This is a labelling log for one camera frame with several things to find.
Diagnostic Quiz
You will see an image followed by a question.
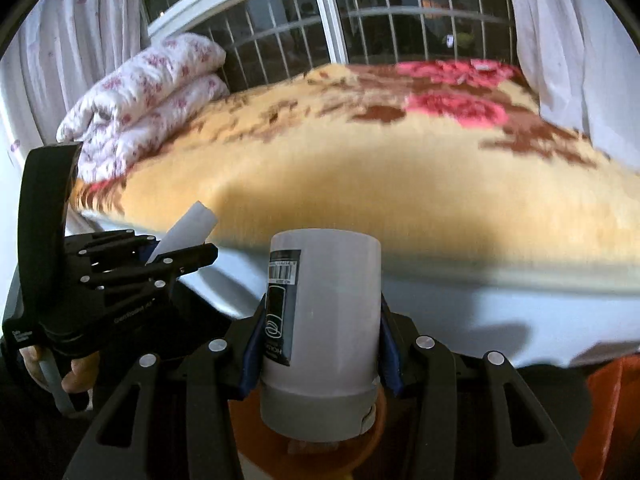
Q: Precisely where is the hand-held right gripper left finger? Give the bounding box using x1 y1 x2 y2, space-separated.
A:
62 294 267 480

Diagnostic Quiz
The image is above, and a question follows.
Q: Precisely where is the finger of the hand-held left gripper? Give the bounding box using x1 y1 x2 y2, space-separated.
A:
64 229 159 267
80 242 220 302

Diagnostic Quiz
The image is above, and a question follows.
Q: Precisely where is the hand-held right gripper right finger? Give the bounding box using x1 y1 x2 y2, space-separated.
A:
377 291 576 480

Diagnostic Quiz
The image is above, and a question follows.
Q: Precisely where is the white plastic tube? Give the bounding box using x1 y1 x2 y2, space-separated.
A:
149 201 220 264

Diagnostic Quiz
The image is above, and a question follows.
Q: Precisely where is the white plastic bottle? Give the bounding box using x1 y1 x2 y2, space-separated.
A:
259 228 384 439

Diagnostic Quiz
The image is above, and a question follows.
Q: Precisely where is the person's left forearm black sleeve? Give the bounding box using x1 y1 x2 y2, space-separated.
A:
0 340 96 480

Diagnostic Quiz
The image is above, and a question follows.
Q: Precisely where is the person's left hand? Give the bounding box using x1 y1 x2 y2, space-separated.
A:
19 346 102 412

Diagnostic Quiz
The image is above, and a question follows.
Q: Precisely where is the folded floral quilt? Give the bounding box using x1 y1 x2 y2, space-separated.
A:
56 33 231 184

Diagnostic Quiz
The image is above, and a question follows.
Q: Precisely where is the yellow floral plush blanket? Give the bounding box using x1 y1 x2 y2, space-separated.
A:
70 59 640 282

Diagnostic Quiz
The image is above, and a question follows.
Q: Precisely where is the pink floral curtain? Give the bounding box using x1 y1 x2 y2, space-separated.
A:
0 0 152 163

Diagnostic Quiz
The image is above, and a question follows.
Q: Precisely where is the white framed barred window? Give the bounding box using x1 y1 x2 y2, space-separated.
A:
140 0 522 95

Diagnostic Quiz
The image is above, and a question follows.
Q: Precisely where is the plain white curtain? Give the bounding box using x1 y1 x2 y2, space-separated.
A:
500 0 640 175

